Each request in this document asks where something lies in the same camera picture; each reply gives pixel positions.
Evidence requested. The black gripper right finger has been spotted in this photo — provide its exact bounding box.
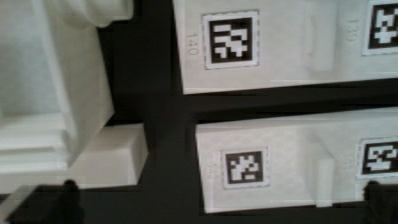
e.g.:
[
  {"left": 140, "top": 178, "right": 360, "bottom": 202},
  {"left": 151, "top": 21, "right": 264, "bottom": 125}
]
[{"left": 360, "top": 180, "right": 398, "bottom": 224}]

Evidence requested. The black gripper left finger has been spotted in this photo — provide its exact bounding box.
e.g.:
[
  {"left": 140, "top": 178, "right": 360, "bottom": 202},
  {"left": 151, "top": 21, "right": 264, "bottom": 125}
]
[{"left": 0, "top": 180, "right": 80, "bottom": 224}]

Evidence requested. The white cabinet body box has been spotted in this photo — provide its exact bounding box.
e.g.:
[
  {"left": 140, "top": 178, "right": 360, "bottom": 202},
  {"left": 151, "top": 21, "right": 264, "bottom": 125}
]
[{"left": 0, "top": 0, "right": 149, "bottom": 194}]

